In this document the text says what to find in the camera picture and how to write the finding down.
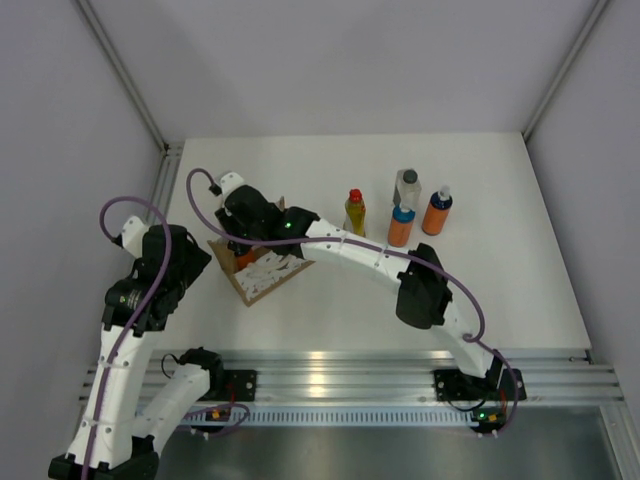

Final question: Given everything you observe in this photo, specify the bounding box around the clear square bottle dark cap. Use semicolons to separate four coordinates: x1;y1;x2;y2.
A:
393;168;422;212

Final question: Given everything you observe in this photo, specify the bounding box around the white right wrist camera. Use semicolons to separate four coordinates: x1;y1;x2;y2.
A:
209;171;245;200

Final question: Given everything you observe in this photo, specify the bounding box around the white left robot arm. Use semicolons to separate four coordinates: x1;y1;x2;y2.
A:
48;217;226;479

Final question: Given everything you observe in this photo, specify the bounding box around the yellow liquid bottle red cap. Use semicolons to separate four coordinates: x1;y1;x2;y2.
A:
343;188;366;237

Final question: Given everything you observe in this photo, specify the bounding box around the aluminium left corner post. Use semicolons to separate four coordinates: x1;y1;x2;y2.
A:
74;0;171;151

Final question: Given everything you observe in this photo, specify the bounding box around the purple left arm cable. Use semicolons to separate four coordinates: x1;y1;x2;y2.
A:
80;196;251;480

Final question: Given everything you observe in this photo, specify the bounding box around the dark blue pump bottle front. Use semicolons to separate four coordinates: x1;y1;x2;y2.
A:
422;185;453;236

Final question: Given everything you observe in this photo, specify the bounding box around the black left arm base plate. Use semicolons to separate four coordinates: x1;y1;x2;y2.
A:
221;370;258;403

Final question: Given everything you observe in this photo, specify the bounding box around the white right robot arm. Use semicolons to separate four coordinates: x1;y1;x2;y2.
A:
209;173;520;400

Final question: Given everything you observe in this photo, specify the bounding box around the aluminium right corner post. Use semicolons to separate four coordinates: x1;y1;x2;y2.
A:
521;0;614;143

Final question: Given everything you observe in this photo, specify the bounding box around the aluminium front rail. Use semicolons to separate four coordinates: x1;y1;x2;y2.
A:
77;348;626;407

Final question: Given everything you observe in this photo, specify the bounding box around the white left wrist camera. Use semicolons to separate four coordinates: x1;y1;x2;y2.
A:
113;215;149;258

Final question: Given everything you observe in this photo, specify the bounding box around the teal blue pump bottle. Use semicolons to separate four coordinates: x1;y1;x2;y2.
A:
387;206;415;247

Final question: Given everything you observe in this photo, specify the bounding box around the aluminium corner post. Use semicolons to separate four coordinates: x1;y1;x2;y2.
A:
74;0;171;151
521;0;614;143

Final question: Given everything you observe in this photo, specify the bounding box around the white slotted cable duct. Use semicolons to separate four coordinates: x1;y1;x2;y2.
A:
179;405;479;428

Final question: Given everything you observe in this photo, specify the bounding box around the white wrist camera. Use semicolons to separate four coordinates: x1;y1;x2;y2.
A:
209;171;245;200
113;215;149;258

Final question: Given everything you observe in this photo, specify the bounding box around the canvas and burlap tote bag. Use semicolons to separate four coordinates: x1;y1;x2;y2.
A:
206;195;317;307

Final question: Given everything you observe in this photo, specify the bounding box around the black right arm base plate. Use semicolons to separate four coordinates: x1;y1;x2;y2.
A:
433;369;527;403

